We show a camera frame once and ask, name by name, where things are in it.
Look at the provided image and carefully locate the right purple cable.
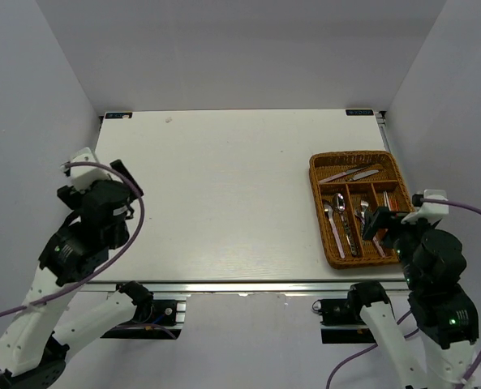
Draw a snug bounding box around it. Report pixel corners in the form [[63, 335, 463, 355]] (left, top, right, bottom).
[[325, 195, 481, 389]]

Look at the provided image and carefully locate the knife with pink handle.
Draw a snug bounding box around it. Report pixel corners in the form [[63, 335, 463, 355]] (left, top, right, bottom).
[[318, 165, 370, 184]]

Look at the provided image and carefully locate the fork with pink handle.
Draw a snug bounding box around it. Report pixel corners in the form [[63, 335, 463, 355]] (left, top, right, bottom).
[[354, 211, 386, 258]]

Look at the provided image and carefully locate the spoon with dark dotted handle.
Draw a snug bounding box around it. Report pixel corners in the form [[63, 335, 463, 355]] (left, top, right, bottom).
[[333, 192, 359, 257]]

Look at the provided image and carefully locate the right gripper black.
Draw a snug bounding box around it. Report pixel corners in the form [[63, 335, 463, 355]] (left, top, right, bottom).
[[361, 204, 436, 289]]

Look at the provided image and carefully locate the blue label right corner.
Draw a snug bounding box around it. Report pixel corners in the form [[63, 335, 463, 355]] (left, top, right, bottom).
[[345, 109, 374, 116]]

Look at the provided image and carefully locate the purple cable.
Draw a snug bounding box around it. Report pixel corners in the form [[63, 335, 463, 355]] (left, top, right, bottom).
[[325, 195, 481, 389], [0, 161, 146, 380]]

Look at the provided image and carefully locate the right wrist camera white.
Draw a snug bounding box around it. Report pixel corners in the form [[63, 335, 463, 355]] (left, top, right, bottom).
[[401, 189, 449, 225]]

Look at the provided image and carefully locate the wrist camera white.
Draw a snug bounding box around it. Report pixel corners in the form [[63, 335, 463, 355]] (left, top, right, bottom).
[[401, 189, 449, 225], [61, 147, 110, 193]]

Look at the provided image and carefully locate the knife with black handle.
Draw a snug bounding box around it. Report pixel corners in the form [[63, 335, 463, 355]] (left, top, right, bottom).
[[348, 169, 380, 182]]

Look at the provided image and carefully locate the spoon with pink handle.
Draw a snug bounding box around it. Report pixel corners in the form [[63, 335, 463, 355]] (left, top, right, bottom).
[[323, 202, 345, 259]]

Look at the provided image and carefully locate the wicker cutlery basket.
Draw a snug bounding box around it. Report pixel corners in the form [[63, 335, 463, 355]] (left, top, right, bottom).
[[309, 151, 413, 269]]

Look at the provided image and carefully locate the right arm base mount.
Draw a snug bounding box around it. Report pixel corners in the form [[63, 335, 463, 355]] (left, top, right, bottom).
[[311, 293, 375, 344]]

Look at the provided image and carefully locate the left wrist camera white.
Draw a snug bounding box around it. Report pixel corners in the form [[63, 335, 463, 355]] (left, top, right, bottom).
[[61, 147, 110, 193]]

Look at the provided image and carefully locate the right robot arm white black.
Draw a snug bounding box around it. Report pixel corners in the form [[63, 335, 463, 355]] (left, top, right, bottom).
[[346, 207, 479, 388]]

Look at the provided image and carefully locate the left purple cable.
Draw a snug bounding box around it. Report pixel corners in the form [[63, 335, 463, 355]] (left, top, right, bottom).
[[0, 161, 146, 380]]

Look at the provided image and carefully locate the fork with black dotted handle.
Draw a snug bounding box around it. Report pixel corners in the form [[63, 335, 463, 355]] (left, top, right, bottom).
[[359, 199, 369, 241]]

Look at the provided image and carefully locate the blue label left corner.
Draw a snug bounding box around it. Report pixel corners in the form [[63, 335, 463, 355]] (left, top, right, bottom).
[[104, 112, 133, 120]]

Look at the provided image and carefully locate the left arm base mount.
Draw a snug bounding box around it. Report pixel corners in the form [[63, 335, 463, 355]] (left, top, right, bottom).
[[101, 295, 186, 340]]

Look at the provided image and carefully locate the blue label corner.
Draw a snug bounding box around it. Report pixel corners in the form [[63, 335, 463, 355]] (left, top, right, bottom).
[[345, 109, 374, 116], [104, 112, 133, 120]]

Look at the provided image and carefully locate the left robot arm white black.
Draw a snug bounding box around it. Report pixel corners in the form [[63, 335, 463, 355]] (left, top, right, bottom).
[[0, 160, 152, 388]]

